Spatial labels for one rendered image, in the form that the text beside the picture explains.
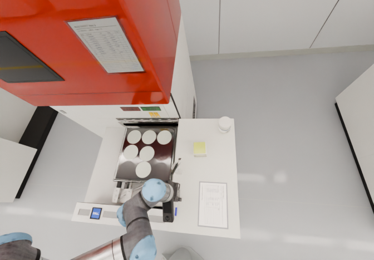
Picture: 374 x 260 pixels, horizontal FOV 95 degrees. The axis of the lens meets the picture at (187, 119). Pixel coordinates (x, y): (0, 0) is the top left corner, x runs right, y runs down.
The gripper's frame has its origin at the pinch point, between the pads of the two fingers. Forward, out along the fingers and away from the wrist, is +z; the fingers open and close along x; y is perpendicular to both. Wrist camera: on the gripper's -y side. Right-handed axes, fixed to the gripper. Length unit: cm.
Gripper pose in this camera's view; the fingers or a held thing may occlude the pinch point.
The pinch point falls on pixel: (176, 200)
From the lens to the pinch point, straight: 98.6
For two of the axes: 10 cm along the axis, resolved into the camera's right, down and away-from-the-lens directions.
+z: 1.9, 4.6, 8.7
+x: -9.8, 0.3, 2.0
